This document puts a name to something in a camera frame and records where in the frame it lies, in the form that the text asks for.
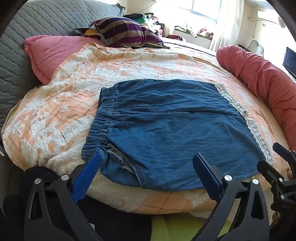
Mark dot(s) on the white curtain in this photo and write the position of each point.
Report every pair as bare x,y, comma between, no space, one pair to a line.
227,27

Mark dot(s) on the white air conditioner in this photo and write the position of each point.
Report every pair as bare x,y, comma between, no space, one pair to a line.
268,17

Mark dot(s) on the pink quilted pillow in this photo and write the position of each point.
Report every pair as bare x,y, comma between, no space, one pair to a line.
53,54

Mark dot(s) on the red cloth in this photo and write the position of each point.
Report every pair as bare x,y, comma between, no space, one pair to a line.
204,31

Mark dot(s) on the person's green clothing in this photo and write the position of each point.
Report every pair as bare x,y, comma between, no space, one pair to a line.
175,228

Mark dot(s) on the white cloth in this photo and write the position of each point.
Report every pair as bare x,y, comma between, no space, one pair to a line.
188,30

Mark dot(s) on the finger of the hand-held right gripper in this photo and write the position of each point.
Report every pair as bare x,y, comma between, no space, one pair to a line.
268,171
280,148

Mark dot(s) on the blue denim pants lace trim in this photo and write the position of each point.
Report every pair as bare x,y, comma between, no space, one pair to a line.
173,129

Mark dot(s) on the red bolster pillow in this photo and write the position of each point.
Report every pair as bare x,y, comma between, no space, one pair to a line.
266,76

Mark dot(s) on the pile of clothes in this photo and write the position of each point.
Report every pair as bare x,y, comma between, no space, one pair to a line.
143,19

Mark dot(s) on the orange and white fleece blanket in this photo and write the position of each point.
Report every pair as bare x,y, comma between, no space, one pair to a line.
69,104

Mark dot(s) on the dark screen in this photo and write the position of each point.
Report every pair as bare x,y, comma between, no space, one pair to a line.
290,61

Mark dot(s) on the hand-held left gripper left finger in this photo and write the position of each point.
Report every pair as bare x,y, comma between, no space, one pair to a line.
87,174

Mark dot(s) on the grey quilted headboard cover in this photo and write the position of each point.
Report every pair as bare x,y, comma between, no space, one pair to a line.
34,20

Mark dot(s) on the window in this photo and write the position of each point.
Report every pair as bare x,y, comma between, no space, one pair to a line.
198,9

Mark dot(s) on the purple striped pillow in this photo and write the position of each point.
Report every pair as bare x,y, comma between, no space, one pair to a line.
120,31

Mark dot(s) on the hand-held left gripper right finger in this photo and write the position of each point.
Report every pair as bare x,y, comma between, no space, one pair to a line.
207,173

